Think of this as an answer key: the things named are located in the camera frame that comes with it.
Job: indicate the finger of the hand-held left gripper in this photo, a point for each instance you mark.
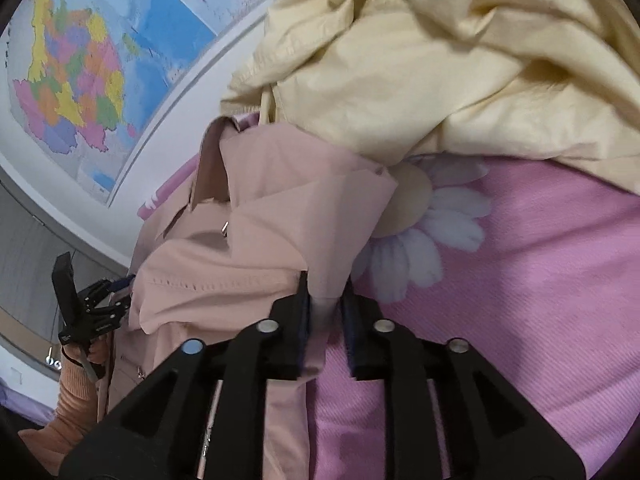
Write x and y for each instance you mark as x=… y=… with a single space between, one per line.
x=111 y=287
x=112 y=316

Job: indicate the person's left hand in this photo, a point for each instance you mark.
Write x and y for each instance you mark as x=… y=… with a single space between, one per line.
x=75 y=352

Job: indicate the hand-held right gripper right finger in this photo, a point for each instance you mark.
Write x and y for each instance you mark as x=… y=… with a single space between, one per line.
x=350 y=325

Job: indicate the grey door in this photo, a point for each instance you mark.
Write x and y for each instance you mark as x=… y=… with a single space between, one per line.
x=30 y=240

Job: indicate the pink beige jacket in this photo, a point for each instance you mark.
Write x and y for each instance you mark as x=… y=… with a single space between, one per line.
x=240 y=240

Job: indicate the pink daisy print blanket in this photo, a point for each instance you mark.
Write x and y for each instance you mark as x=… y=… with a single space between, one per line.
x=525 y=270

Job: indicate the cream yellow garment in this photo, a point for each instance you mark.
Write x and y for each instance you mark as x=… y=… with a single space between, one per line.
x=410 y=60

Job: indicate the colourful wall map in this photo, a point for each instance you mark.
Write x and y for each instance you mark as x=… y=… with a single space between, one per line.
x=75 y=70

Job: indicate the lavender cloth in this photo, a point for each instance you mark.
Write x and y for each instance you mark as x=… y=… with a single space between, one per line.
x=20 y=397

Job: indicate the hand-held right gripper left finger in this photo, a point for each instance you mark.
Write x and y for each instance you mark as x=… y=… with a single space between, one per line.
x=303 y=320

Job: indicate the person's left forearm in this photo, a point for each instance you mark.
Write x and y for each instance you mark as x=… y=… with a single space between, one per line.
x=65 y=410

